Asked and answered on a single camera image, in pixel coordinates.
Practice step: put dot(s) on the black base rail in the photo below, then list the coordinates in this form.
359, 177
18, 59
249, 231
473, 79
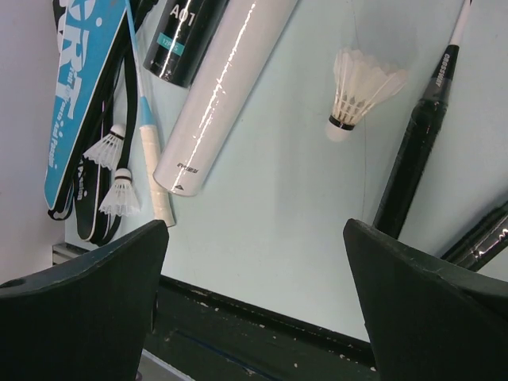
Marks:
208, 336

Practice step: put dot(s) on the white feather shuttlecock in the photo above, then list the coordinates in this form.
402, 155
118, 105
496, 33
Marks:
107, 151
361, 83
121, 199

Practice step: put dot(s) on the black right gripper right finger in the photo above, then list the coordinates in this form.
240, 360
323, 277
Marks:
426, 319

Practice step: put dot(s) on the black sport racket cover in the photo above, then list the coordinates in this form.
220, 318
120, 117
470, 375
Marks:
116, 104

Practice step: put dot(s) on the black shuttlecock tube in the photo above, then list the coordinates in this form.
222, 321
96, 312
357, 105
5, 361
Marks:
182, 36

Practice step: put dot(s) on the white shuttlecock tube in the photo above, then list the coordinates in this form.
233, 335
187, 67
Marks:
237, 54

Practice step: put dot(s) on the blue racket white grip left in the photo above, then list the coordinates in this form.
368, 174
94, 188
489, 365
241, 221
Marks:
149, 135

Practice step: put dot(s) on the blue sport racket cover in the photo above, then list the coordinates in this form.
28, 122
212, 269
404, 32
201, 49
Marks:
90, 29

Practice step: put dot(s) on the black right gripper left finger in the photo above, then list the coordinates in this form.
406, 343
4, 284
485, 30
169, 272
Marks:
87, 318

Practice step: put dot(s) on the white racket black grip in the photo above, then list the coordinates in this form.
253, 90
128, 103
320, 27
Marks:
419, 138

